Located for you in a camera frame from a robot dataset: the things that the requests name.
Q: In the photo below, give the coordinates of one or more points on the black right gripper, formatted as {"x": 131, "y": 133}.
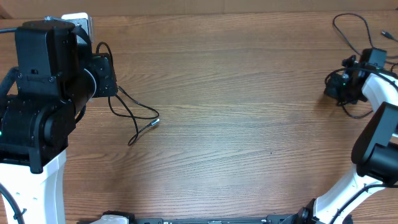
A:
{"x": 333, "y": 90}

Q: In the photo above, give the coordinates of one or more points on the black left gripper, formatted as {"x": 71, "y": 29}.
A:
{"x": 101, "y": 65}

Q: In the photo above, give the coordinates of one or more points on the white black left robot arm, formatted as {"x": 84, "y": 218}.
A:
{"x": 42, "y": 100}

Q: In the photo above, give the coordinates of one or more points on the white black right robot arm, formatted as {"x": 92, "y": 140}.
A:
{"x": 374, "y": 156}

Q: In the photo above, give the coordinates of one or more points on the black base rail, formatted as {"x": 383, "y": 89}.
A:
{"x": 123, "y": 217}

